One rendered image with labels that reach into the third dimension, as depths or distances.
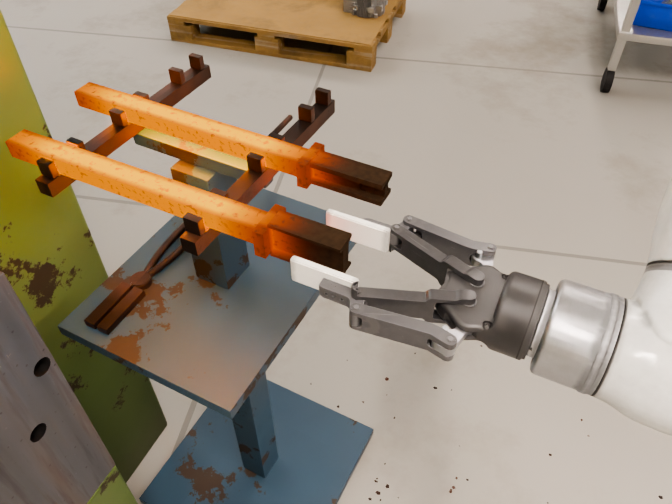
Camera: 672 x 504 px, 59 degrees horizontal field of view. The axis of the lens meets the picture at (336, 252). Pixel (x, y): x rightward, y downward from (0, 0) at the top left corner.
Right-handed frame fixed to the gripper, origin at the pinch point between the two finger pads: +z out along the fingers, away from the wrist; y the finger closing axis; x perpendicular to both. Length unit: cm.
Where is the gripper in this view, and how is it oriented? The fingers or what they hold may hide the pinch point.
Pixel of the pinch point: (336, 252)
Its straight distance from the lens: 59.7
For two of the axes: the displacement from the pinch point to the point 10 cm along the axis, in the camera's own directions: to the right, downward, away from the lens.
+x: 0.0, -7.0, -7.1
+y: 4.4, -6.4, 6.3
